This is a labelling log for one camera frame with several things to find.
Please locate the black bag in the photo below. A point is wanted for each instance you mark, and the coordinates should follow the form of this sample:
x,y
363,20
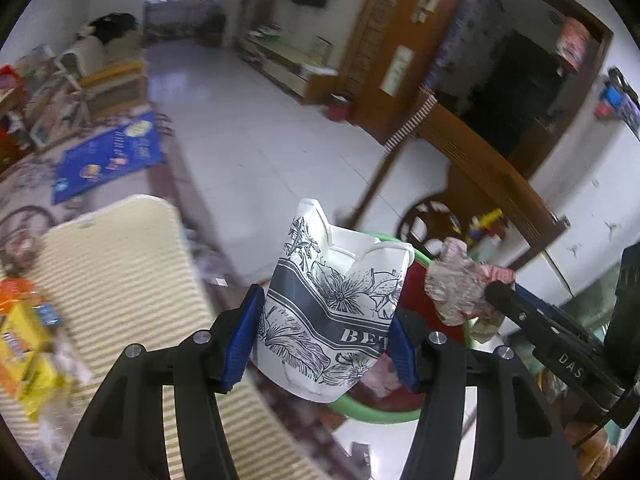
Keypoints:
x,y
114,27

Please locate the white floral paper cup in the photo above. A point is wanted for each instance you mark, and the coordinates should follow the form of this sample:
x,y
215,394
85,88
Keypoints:
x,y
320,320

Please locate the striped pole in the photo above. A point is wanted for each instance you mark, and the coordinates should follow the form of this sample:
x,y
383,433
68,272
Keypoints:
x,y
412,117

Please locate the yellow toy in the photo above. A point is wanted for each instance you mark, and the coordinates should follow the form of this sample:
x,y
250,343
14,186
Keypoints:
x,y
486,221

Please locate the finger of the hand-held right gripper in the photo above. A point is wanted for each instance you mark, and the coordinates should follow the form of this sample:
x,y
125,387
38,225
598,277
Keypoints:
x,y
520,311

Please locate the yellow striped mat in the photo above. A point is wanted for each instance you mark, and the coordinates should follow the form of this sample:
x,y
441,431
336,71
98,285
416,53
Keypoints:
x,y
125,270

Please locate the small red floor bin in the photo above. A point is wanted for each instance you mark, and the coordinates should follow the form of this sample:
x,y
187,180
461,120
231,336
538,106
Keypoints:
x,y
338,109

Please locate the yellow snack packet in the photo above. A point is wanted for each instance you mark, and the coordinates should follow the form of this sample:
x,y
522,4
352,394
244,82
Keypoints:
x,y
27,360

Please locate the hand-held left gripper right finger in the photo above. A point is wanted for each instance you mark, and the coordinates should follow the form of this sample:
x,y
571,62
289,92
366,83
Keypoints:
x,y
402,355

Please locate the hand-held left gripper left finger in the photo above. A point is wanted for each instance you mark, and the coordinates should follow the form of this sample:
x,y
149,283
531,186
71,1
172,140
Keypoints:
x,y
245,330

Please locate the small blue packet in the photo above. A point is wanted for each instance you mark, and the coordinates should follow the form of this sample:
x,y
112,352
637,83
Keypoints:
x,y
49,314

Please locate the orange canister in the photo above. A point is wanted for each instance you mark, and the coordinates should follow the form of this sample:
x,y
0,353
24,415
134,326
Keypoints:
x,y
574,42

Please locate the wooden partition wall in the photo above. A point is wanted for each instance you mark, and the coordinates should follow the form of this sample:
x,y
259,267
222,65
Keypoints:
x,y
370,35

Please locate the blue wall toy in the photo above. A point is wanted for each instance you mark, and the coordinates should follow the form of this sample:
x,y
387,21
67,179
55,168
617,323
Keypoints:
x,y
617,102

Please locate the clear wrapper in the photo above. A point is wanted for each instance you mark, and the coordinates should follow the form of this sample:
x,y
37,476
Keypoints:
x,y
457,285

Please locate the red bin with green rim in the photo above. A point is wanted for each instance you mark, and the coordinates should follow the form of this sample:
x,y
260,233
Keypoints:
x,y
385,412

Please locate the patterned tablecloth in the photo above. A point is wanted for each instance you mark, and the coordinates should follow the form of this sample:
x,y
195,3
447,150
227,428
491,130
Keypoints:
x,y
30,180

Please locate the low wooden cabinet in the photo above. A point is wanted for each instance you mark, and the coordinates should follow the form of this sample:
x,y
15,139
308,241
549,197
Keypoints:
x,y
290,67

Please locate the orange snack packet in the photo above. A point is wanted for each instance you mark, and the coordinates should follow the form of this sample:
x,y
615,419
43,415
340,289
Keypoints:
x,y
15,292

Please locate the small wall poster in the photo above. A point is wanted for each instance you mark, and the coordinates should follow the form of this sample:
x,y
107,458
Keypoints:
x,y
397,70

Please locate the armchair with yellow cushion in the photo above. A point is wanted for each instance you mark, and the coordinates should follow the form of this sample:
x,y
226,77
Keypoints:
x,y
107,80

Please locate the blue printed mat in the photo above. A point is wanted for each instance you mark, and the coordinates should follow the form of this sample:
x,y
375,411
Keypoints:
x,y
107,155

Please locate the wooden chair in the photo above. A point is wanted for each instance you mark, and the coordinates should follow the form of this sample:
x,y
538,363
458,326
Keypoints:
x,y
480,160

